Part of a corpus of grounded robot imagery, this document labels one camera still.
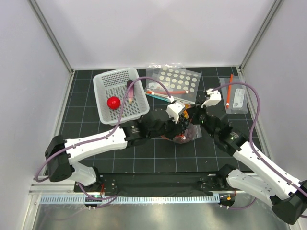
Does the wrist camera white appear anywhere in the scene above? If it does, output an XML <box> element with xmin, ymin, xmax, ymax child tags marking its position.
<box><xmin>201</xmin><ymin>88</ymin><xmax>222</xmax><ymax>108</ymax></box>
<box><xmin>166</xmin><ymin>101</ymin><xmax>186</xmax><ymax>124</ymax></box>

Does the dark black grape bunch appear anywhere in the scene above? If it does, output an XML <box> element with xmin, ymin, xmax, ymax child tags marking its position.
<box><xmin>178</xmin><ymin>115</ymin><xmax>189</xmax><ymax>133</ymax></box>

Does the orange zipper clear bag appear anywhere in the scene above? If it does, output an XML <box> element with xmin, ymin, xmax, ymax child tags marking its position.
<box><xmin>161</xmin><ymin>105</ymin><xmax>201</xmax><ymax>144</ymax></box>

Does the right orange zipper bag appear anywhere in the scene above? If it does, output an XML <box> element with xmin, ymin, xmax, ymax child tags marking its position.
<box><xmin>219</xmin><ymin>84</ymin><xmax>248</xmax><ymax>114</ymax></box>

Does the red yellow apple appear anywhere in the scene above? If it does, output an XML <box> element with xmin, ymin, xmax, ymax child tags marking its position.
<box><xmin>107</xmin><ymin>96</ymin><xmax>121</xmax><ymax>110</ymax></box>

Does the white perforated plastic basket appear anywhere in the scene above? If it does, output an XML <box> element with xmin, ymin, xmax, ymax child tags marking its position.
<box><xmin>93</xmin><ymin>68</ymin><xmax>150</xmax><ymax>126</ymax></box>

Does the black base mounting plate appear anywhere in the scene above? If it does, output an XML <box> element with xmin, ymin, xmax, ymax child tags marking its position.
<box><xmin>84</xmin><ymin>172</ymin><xmax>235</xmax><ymax>197</ymax></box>

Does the right aluminium frame post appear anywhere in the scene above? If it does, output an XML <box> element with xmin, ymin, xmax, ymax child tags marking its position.
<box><xmin>239</xmin><ymin>0</ymin><xmax>284</xmax><ymax>72</ymax></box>

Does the left aluminium frame post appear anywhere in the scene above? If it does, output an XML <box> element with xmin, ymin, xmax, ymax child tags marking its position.
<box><xmin>27</xmin><ymin>0</ymin><xmax>73</xmax><ymax>74</ymax></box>

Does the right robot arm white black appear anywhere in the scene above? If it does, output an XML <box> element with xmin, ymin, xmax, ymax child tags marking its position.
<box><xmin>187</xmin><ymin>106</ymin><xmax>307</xmax><ymax>225</ymax></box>

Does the perforated metal cable rail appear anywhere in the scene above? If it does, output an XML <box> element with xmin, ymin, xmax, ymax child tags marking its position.
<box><xmin>39</xmin><ymin>194</ymin><xmax>220</xmax><ymax>205</ymax></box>

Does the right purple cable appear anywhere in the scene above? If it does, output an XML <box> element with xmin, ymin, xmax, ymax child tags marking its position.
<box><xmin>213</xmin><ymin>82</ymin><xmax>307</xmax><ymax>210</ymax></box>

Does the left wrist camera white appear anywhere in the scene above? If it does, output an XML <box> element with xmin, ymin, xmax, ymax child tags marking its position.
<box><xmin>166</xmin><ymin>101</ymin><xmax>186</xmax><ymax>124</ymax></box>

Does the aluminium frame post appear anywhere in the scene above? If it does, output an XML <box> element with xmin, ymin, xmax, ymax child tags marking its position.
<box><xmin>239</xmin><ymin>0</ymin><xmax>284</xmax><ymax>72</ymax></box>
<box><xmin>27</xmin><ymin>0</ymin><xmax>73</xmax><ymax>74</ymax></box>

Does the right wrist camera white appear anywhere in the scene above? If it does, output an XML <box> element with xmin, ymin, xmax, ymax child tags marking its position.
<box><xmin>201</xmin><ymin>88</ymin><xmax>222</xmax><ymax>108</ymax></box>

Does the blue zipper clear bag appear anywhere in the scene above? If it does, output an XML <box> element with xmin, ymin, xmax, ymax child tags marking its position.
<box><xmin>145</xmin><ymin>91</ymin><xmax>175</xmax><ymax>103</ymax></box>

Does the polka dot zip bag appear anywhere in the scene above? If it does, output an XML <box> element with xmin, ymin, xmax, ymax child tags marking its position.
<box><xmin>145</xmin><ymin>64</ymin><xmax>201</xmax><ymax>104</ymax></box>

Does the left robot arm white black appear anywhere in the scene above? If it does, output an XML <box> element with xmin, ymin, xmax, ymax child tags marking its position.
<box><xmin>45</xmin><ymin>110</ymin><xmax>189</xmax><ymax>192</ymax></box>

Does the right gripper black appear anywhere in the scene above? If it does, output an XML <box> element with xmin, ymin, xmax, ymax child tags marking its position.
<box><xmin>187</xmin><ymin>100</ymin><xmax>217</xmax><ymax>139</ymax></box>

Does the purple eggplant toy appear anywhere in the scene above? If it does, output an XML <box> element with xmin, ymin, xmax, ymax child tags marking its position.
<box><xmin>127</xmin><ymin>80</ymin><xmax>134</xmax><ymax>104</ymax></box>

